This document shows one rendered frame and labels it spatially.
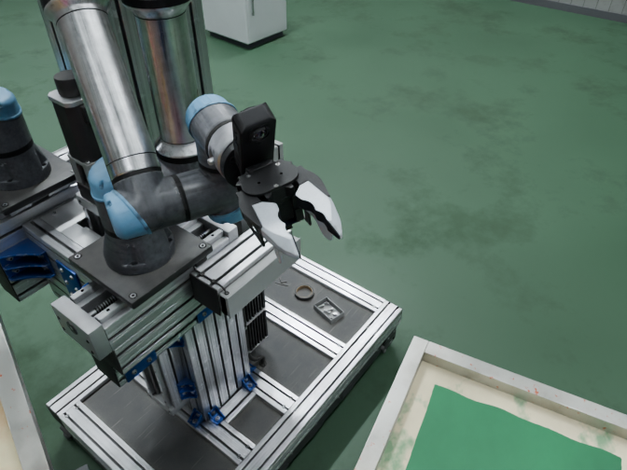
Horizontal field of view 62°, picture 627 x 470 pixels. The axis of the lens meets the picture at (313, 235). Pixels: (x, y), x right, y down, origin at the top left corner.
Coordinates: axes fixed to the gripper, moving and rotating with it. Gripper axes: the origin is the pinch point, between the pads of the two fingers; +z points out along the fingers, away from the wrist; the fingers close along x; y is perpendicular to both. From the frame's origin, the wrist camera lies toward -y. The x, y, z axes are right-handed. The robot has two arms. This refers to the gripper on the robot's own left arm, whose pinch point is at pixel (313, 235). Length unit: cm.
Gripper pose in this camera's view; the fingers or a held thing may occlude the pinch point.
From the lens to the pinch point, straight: 56.4
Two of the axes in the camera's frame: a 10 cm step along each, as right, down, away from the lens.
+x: -8.7, 4.1, -2.7
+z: 4.8, 5.7, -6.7
